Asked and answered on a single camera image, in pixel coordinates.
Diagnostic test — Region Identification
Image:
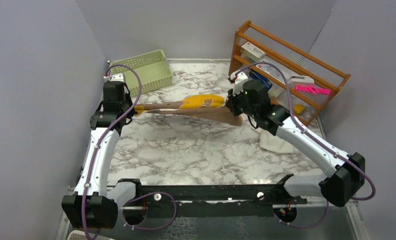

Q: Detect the yellow brown bear towel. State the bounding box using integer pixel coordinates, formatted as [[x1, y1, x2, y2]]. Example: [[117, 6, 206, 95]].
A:
[[134, 94, 243, 126]]

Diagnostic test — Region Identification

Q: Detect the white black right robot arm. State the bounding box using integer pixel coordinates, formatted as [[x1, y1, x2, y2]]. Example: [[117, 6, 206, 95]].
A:
[[226, 80, 365, 207]]

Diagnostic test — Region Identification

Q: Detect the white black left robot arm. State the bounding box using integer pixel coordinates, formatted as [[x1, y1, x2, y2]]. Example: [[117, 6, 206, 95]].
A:
[[62, 81, 136, 229]]

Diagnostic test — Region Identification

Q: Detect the blue flat object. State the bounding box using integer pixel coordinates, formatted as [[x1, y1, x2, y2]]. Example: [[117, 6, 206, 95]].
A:
[[249, 70, 272, 90]]

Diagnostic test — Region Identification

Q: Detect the orange wooden shelf rack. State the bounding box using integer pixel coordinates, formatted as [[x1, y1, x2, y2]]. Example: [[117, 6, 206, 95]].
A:
[[229, 20, 351, 126]]

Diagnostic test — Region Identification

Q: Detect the white device on shelf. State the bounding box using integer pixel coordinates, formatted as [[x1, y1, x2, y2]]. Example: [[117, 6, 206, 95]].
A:
[[288, 75, 315, 86]]

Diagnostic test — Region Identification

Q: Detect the yellow grey sponge block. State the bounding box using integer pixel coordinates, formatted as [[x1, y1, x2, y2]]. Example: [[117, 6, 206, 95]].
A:
[[293, 104, 306, 116]]

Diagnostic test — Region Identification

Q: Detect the white towel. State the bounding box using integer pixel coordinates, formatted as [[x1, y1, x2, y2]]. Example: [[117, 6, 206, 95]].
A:
[[254, 128, 299, 154]]

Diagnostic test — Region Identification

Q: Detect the light green plastic basket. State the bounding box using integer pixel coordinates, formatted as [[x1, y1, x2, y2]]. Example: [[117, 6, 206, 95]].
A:
[[109, 49, 173, 97]]

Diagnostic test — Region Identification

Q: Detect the white green small box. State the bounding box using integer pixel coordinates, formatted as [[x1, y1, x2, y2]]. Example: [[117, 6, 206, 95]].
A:
[[240, 41, 266, 62]]

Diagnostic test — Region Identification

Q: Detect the pink clip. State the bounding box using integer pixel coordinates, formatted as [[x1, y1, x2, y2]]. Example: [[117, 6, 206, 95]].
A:
[[294, 85, 331, 95]]

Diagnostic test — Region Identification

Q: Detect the white basket at bottom edge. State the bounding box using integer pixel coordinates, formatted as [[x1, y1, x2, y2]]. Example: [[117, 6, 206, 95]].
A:
[[67, 230, 114, 240]]

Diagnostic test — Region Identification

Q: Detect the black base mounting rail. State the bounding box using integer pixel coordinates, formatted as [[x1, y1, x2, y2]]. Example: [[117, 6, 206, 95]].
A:
[[121, 178, 307, 218]]

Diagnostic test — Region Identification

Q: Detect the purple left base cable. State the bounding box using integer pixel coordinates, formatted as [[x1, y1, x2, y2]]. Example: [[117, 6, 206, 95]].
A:
[[122, 191, 178, 232]]

